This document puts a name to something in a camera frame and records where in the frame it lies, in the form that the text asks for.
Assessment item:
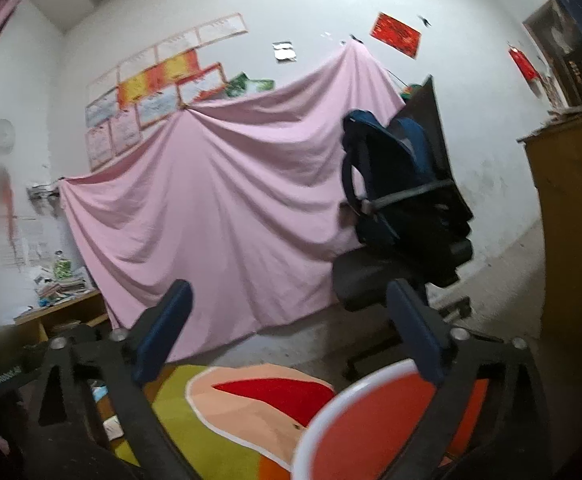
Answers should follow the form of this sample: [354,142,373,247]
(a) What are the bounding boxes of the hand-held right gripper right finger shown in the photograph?
[385,279,552,480]

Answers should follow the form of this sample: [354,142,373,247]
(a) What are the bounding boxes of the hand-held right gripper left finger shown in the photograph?
[35,280,194,480]

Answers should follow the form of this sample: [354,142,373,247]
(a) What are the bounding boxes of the red bin with white rim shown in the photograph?
[293,359,492,480]

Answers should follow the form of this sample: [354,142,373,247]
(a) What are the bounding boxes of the black office chair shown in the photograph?
[332,75,474,382]

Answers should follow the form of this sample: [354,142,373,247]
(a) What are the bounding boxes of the wooden shelf desk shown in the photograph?
[0,287,112,357]

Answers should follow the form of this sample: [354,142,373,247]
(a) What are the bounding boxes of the pile of books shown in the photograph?
[13,265,100,312]

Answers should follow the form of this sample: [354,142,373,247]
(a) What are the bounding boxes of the colourful cartoon mat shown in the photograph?
[91,362,338,480]

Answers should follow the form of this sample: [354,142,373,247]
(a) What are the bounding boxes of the pink hanging sheet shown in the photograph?
[60,40,408,364]

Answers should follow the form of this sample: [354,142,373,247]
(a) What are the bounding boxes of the dark blue backpack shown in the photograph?
[341,109,474,263]

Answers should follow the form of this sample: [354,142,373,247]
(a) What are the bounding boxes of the wooden cabinet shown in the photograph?
[517,105,582,363]

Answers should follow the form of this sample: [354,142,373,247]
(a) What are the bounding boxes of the red hanging ornament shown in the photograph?
[508,44,542,84]

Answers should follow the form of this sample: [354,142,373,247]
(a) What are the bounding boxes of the white wall papers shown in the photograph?
[0,215,52,272]

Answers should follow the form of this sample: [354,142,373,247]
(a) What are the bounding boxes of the metal wall rack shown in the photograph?
[27,182,64,204]

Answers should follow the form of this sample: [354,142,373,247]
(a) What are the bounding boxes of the group of wall posters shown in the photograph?
[85,12,248,172]

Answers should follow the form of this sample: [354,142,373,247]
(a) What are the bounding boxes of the round white wall clock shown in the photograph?
[0,119,17,154]

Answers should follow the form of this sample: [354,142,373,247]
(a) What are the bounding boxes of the green wall poster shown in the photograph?
[227,72,276,97]

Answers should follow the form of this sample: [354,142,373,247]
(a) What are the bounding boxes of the red wall poster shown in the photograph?
[370,12,422,60]

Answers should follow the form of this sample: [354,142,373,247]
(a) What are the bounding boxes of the small silver wall paper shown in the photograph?
[272,41,297,64]

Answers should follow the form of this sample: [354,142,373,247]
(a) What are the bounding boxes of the framed wall mirror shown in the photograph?
[523,0,582,111]

